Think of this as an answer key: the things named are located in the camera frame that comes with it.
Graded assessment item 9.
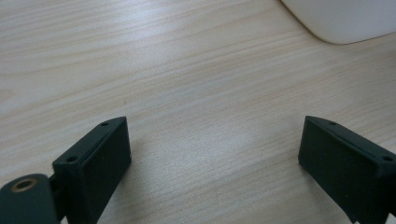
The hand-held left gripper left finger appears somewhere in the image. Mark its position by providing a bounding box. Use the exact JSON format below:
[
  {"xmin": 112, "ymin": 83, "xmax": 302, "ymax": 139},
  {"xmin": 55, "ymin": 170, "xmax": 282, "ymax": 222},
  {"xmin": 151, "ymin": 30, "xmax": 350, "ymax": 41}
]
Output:
[{"xmin": 51, "ymin": 116, "xmax": 133, "ymax": 224}]

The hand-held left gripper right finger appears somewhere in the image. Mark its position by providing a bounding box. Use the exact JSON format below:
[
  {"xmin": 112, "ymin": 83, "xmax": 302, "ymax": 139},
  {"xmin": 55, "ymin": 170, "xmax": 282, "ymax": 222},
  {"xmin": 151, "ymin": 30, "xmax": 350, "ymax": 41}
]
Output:
[{"xmin": 297, "ymin": 115, "xmax": 396, "ymax": 224}]

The pink plastic cup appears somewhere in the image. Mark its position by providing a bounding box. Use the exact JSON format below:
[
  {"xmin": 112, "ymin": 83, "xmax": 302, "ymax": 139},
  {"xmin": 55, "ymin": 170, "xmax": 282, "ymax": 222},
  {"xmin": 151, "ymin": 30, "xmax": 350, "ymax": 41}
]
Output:
[{"xmin": 279, "ymin": 0, "xmax": 396, "ymax": 46}]

